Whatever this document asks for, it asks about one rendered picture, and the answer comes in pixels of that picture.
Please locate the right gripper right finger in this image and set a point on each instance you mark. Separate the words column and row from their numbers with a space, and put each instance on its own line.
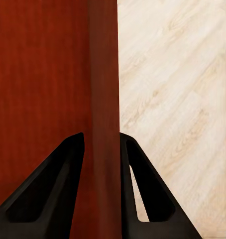
column 167, row 220

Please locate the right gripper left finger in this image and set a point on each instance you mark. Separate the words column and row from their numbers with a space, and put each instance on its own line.
column 42, row 206

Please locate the storage box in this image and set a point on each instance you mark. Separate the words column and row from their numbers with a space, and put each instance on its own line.
column 59, row 76

